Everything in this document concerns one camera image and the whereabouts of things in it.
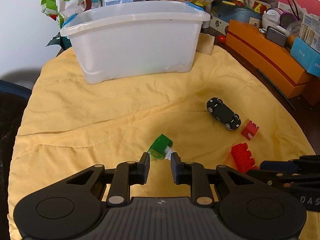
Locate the green toy block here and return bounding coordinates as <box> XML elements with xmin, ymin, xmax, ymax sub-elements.
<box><xmin>148</xmin><ymin>134</ymin><xmax>173</xmax><ymax>160</ymax></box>

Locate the brown wooden cube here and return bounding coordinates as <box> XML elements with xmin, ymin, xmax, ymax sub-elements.
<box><xmin>196</xmin><ymin>33</ymin><xmax>215</xmax><ymax>55</ymax></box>

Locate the red toy brick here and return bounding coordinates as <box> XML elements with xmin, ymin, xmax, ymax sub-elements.
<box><xmin>231</xmin><ymin>143</ymin><xmax>258</xmax><ymax>173</ymax></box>

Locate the yellow cloth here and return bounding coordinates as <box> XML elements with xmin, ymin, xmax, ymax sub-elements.
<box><xmin>8</xmin><ymin>47</ymin><xmax>314</xmax><ymax>239</ymax></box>

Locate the black toy car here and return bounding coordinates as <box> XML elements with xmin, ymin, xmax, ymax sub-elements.
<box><xmin>206</xmin><ymin>98</ymin><xmax>241</xmax><ymax>131</ymax></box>

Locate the small red toy block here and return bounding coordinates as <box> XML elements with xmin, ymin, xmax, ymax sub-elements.
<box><xmin>241</xmin><ymin>120</ymin><xmax>259</xmax><ymax>141</ymax></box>

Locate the orange cardboard box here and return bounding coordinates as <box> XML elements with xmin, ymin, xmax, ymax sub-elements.
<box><xmin>226</xmin><ymin>20</ymin><xmax>311</xmax><ymax>99</ymax></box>

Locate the light blue carton box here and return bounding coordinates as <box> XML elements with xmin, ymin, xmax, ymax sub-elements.
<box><xmin>290</xmin><ymin>37</ymin><xmax>320</xmax><ymax>77</ymax></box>

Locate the white plastic storage bin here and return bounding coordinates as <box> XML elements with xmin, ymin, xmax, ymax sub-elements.
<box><xmin>60</xmin><ymin>1</ymin><xmax>210</xmax><ymax>84</ymax></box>

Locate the red ball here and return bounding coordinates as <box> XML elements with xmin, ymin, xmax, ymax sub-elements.
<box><xmin>217</xmin><ymin>35</ymin><xmax>226</xmax><ymax>44</ymax></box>

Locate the dark blue chair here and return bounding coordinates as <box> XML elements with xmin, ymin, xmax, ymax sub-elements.
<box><xmin>0</xmin><ymin>80</ymin><xmax>32</xmax><ymax>99</ymax></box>

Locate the grey phone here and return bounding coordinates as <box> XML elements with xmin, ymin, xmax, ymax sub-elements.
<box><xmin>265</xmin><ymin>26</ymin><xmax>287</xmax><ymax>47</ymax></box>

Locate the blue toy box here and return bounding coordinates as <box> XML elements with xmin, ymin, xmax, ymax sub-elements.
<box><xmin>210</xmin><ymin>2</ymin><xmax>262</xmax><ymax>35</ymax></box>

